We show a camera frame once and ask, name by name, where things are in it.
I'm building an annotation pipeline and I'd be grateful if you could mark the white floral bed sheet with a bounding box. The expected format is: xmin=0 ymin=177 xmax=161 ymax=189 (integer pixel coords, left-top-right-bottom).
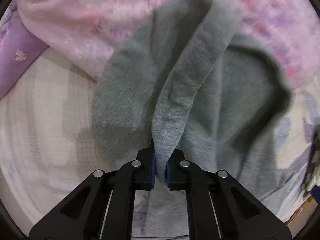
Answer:
xmin=1 ymin=48 xmax=319 ymax=235

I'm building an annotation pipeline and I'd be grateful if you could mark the grey zip hoodie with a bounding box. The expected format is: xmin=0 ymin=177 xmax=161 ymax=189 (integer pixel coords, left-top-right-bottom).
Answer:
xmin=92 ymin=0 xmax=292 ymax=239

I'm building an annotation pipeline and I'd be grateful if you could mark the purple floral pillow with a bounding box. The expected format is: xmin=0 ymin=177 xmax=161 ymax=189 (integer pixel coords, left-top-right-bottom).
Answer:
xmin=0 ymin=3 xmax=48 ymax=98

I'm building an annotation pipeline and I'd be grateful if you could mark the pink fluffy blanket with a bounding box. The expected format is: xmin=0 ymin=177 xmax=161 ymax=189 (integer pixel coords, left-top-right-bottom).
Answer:
xmin=16 ymin=0 xmax=319 ymax=88

